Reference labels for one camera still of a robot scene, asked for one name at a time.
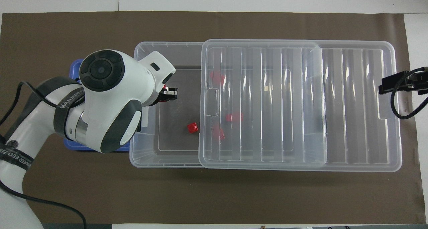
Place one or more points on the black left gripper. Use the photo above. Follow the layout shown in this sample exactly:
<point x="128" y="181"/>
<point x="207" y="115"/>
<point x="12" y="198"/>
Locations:
<point x="155" y="97"/>

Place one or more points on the clear plastic storage box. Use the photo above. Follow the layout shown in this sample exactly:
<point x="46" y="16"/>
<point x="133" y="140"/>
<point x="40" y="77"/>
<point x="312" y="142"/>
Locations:
<point x="174" y="145"/>

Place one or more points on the blue plastic tray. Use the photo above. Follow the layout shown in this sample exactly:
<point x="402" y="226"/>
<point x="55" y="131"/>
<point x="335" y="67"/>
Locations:
<point x="72" y="146"/>

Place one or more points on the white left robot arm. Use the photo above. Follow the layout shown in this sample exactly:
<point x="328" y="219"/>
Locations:
<point x="110" y="98"/>

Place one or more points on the brown paper table mat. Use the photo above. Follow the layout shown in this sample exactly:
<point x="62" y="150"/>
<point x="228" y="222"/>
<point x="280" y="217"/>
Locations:
<point x="100" y="189"/>

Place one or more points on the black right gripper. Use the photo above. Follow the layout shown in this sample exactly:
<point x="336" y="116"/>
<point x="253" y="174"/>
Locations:
<point x="419" y="82"/>

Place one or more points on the small red cube block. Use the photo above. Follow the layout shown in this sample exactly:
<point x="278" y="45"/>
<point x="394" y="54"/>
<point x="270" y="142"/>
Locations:
<point x="192" y="127"/>

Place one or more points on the red toy block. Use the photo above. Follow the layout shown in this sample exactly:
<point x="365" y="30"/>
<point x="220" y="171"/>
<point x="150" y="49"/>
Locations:
<point x="219" y="132"/>
<point x="234" y="117"/>
<point x="217" y="78"/>

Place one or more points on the clear ribbed plastic lid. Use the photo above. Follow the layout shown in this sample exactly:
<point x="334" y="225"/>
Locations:
<point x="334" y="105"/>

